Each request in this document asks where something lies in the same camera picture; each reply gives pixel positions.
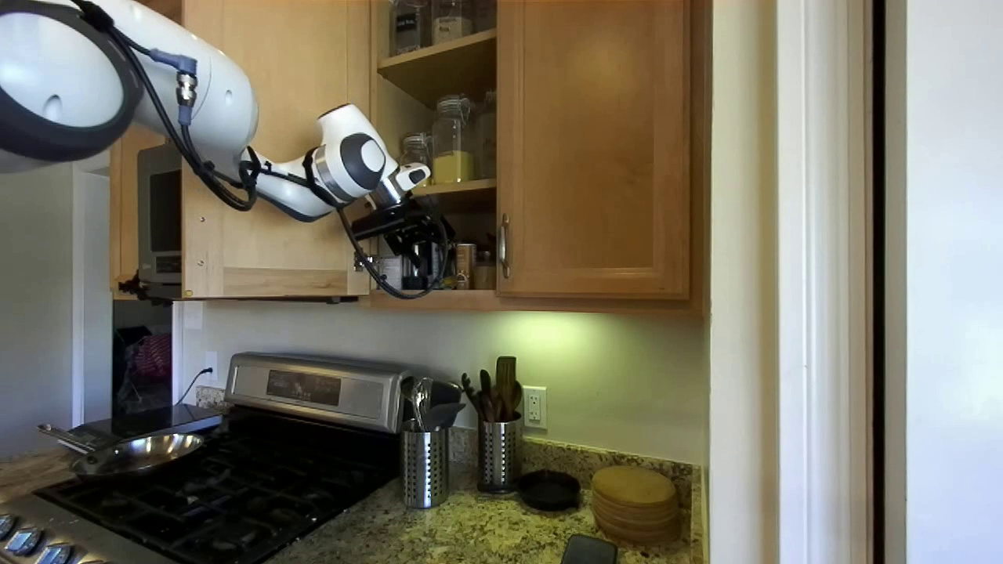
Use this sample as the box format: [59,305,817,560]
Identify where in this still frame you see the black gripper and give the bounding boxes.
[347,199,454,294]

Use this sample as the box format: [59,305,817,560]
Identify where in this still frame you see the brown spice bottle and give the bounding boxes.
[454,241,477,289]

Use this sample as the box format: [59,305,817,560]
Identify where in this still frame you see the wooden cabinet door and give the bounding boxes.
[497,0,700,302]
[182,0,374,299]

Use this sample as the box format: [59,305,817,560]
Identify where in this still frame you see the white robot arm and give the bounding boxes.
[0,0,454,302]

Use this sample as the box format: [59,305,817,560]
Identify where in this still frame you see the glass jar yellow contents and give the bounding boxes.
[431,94,472,184]

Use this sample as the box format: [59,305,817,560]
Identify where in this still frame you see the metal kitchen utensils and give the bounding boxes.
[403,375,464,431]

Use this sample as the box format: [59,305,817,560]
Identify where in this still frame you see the dark wooden utensils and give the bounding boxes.
[460,359,522,423]

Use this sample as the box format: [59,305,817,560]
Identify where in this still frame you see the front perforated utensil holder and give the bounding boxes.
[400,431,448,511]

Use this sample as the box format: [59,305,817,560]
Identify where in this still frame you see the perforated utensil holder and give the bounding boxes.
[478,421,522,491]
[400,431,448,511]

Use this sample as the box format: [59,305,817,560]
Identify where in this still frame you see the rear perforated utensil holder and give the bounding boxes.
[478,421,522,491]

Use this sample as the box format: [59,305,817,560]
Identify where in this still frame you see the stainless steel gas stove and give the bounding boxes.
[0,354,414,564]

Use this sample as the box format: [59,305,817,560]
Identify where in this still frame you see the stainless steel microwave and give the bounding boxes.
[138,143,182,299]

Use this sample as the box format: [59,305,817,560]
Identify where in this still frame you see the small black dish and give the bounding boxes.
[516,471,580,511]

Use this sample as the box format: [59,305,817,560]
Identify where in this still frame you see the steel frying pan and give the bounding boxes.
[40,423,203,476]

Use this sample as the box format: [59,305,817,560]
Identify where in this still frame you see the stack of cork coasters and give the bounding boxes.
[588,466,678,547]

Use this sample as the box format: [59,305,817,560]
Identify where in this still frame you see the right door metal handle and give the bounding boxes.
[496,215,512,278]

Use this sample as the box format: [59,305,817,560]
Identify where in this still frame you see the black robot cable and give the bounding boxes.
[73,0,457,305]

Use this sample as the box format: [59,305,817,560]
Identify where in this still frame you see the white wall outlet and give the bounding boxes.
[522,386,547,433]

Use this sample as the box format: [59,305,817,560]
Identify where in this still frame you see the white door frame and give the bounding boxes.
[706,0,877,564]

